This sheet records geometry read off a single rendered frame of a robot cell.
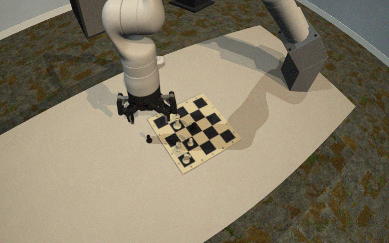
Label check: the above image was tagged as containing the black and cream chessboard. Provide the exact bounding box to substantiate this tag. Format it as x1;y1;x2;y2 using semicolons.
147;93;242;174

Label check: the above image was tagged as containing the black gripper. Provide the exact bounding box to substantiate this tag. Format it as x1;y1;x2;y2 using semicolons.
116;85;177;124

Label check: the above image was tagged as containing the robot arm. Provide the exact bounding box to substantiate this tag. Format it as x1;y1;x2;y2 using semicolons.
102;0;309;97

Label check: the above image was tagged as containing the white knight chess piece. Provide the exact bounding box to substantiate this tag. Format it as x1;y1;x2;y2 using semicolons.
182;153;191;164

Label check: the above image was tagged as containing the white pawn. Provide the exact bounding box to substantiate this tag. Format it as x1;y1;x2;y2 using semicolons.
187;138;193;146

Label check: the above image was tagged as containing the white rook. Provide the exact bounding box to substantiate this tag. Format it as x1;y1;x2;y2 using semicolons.
175;142;182;152

